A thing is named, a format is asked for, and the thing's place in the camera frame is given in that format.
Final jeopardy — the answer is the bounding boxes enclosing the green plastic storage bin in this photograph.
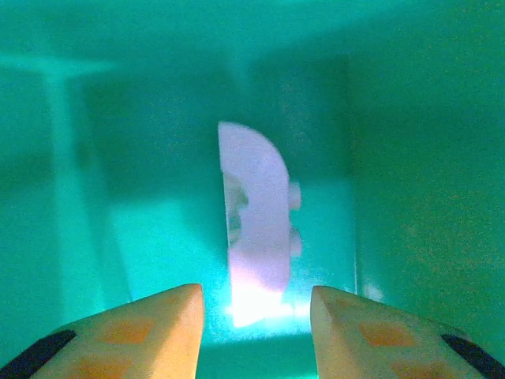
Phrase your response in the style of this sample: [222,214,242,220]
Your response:
[0,0,505,379]

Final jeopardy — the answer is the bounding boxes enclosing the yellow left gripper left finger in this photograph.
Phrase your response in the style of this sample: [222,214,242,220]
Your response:
[0,283,206,379]

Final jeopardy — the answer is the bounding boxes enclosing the white curved lego brick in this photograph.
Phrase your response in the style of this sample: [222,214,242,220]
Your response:
[217,121,304,297]

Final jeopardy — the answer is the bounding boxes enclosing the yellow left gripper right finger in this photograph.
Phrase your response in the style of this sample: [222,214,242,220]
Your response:
[310,284,505,379]

